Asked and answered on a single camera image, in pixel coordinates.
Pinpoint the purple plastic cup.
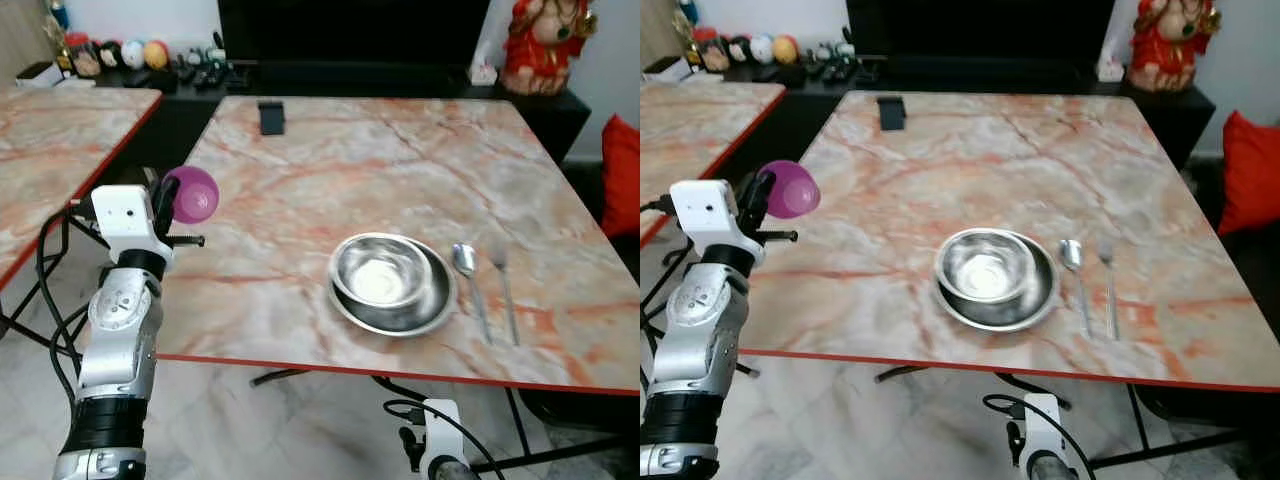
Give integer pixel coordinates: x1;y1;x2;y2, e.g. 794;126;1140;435
164;165;221;225
757;159;822;220

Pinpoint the red cushion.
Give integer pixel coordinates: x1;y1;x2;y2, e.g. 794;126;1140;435
1216;109;1280;238
600;113;641;240

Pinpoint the red-lidded jar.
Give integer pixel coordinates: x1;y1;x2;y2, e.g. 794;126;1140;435
64;33;102;80
692;27;730;74

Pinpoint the steel plate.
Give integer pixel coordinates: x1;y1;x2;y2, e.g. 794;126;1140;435
934;231;1060;334
325;237;458;338

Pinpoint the flat white box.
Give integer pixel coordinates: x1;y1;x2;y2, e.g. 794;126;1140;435
14;61;63;90
644;56;692;84

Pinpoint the steel fork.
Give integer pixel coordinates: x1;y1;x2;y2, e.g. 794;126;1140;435
486;244;522;348
1096;237;1122;342

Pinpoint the steel bowl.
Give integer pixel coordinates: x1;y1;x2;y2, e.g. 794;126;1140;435
329;233;434;310
934;227;1032;305

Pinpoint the steel spoon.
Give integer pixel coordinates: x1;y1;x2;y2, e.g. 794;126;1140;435
450;242;494;345
1059;238;1095;340

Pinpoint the black low cabinet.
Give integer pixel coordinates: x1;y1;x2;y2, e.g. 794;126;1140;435
60;58;592;186
690;54;1217;181

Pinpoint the black television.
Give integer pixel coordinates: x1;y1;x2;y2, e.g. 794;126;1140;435
845;0;1117;61
217;0;494;67

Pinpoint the red seated statue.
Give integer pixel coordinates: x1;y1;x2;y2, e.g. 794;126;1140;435
499;0;600;98
1129;0;1222;95

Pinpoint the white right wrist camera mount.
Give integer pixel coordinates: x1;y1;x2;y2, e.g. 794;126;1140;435
1019;392;1068;467
419;398;468;473

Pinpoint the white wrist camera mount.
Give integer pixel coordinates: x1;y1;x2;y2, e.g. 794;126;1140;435
419;398;468;473
1019;392;1068;467
88;184;175;265
667;179;763;259

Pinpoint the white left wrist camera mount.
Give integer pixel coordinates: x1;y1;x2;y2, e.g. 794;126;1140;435
667;179;763;259
88;184;175;265

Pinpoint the black metal table frame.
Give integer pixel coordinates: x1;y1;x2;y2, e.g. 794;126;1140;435
248;367;641;473
873;364;1280;471

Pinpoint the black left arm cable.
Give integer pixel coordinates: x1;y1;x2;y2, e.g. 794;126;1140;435
640;196;693;336
35;198;103;406

